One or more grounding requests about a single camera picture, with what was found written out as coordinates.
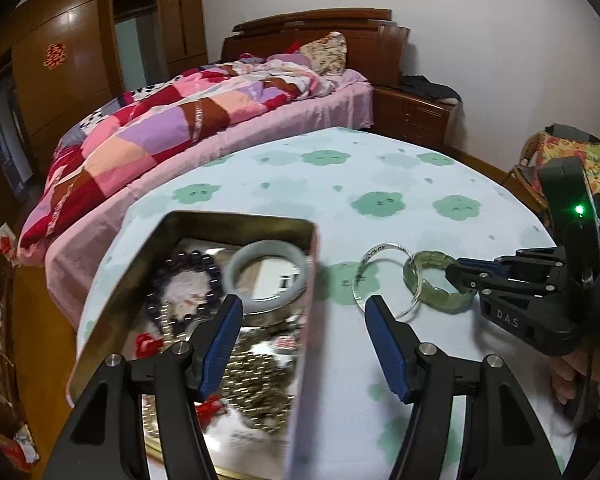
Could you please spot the pink metal tin box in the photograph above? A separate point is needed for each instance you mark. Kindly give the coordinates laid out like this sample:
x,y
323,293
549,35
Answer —
x,y
137,410

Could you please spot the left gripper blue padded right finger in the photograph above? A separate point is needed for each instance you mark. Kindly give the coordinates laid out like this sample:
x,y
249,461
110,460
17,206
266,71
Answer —
x,y
383,330

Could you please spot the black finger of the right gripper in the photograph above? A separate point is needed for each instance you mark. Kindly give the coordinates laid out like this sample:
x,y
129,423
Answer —
x,y
466,281

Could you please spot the thin silver bangle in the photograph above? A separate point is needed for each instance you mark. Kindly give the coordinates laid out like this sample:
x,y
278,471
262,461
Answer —
x,y
416,290

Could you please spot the silver engraved open bangle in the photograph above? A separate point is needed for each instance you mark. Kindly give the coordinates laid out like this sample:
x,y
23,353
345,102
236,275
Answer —
x,y
365,276

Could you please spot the pale jade bangle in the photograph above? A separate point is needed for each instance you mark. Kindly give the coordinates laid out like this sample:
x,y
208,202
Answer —
x,y
267,276

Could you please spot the cluttered wooden shelf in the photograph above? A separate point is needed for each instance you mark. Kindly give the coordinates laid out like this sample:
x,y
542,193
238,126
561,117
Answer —
x,y
15,461

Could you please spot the cloud pattern tablecloth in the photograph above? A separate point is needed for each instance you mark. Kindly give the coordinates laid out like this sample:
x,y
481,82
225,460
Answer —
x,y
359,190

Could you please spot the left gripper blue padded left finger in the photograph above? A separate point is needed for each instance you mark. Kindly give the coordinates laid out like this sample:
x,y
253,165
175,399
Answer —
x,y
218,347

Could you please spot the wooden headboard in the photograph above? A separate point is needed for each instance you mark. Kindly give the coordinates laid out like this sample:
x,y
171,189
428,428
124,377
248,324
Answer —
x,y
366,40

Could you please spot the patchwork pink quilt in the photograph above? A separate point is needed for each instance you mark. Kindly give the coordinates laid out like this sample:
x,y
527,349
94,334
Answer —
x,y
139,136

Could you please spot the floral pillow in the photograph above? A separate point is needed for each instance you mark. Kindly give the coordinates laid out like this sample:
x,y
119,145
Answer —
x,y
328,55

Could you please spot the person's right hand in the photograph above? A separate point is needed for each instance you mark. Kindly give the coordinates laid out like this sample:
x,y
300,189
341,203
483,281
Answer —
x,y
565,369

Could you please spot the red double happiness sticker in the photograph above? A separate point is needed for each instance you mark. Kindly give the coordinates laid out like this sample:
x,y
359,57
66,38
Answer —
x,y
55,56

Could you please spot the brown wooden wardrobe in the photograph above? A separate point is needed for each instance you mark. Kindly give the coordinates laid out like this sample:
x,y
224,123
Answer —
x,y
112,46

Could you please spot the wooden nightstand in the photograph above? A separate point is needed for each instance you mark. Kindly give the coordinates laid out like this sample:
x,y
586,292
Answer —
x,y
408,118

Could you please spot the bed with pink sheet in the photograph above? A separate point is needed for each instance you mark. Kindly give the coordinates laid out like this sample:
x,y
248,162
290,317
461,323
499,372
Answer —
x,y
71,260

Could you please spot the dark clothes on nightstand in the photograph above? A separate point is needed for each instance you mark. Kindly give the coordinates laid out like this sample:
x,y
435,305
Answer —
x,y
423,88

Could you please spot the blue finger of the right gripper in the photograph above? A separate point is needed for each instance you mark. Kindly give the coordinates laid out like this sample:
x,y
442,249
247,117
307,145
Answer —
x,y
490,267

